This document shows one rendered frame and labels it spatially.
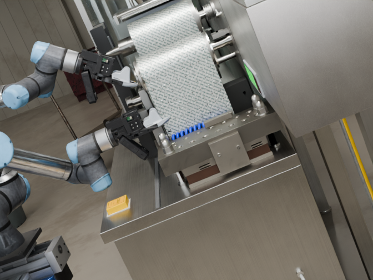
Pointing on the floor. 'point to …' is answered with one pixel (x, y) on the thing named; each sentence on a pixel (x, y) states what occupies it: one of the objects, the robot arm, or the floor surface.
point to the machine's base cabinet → (239, 238)
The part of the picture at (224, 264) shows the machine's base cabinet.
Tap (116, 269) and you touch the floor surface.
